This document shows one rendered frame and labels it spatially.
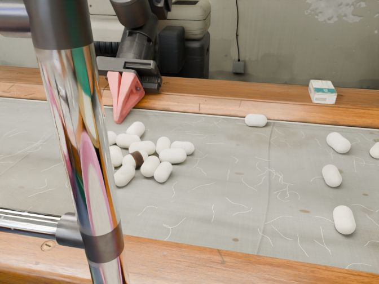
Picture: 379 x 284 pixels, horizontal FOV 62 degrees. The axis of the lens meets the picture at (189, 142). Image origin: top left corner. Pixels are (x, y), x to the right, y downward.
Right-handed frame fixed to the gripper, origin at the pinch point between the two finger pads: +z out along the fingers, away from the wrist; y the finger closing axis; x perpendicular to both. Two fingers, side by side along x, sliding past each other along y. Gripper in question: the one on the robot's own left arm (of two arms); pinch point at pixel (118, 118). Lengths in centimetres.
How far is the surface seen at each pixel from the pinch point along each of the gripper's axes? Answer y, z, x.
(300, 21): 49, -139, 141
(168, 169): 11.9, 9.3, -8.8
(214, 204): 18.0, 12.8, -10.1
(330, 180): 30.9, 7.7, -7.6
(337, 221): 30.3, 13.0, -12.2
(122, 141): 3.9, 5.5, -5.4
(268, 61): 32, -120, 162
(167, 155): 11.0, 7.1, -7.3
